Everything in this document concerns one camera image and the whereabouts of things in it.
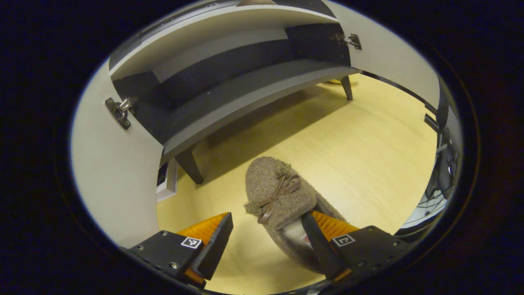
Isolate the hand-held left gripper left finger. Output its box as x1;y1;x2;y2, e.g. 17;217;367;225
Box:
122;211;234;288

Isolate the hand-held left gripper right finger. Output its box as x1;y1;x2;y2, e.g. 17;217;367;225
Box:
301;210;410;282

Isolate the grey shoe cabinet door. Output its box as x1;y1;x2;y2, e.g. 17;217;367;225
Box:
323;0;443;115
70;57;165;249

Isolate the grey shoe cabinet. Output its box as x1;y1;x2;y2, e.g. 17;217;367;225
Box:
108;0;361;185

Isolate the metal door hinge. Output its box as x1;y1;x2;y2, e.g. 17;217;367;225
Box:
330;34;362;50
104;97;138;130

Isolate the white box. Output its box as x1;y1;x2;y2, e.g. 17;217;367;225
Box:
156;158;179;202

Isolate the black metal stand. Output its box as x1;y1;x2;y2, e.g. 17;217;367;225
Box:
424;78;463;205

